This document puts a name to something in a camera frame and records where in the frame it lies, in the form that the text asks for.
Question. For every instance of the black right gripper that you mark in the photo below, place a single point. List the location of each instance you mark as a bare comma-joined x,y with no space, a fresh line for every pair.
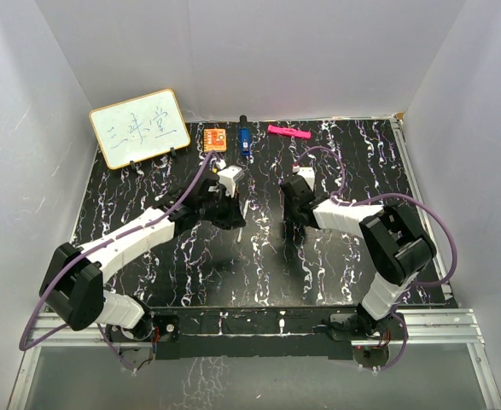
289,216

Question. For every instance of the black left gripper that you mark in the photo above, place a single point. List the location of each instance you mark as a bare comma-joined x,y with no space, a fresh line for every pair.
227,222

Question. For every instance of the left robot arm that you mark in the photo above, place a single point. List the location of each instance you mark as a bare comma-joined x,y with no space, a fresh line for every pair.
73,285

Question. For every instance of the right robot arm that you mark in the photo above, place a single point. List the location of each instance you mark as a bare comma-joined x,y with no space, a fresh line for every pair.
395,238

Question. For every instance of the orange small notebook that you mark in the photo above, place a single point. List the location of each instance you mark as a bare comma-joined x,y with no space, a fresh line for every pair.
214,140

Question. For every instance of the blue stapler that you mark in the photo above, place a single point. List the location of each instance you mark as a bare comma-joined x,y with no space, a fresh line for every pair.
244,136

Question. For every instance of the pink flat tool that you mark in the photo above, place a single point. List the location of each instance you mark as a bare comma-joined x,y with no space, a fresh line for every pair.
289,132

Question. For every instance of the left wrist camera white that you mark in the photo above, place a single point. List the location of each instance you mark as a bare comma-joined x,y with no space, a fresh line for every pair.
229,177

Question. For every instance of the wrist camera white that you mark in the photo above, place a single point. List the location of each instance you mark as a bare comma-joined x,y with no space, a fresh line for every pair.
229,177
307,173

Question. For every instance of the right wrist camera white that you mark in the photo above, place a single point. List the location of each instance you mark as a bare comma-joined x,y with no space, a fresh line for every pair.
307,173

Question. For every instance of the white board yellow frame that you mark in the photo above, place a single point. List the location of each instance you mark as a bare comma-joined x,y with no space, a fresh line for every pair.
139,128

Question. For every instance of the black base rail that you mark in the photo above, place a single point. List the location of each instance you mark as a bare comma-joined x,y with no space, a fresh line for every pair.
244,332

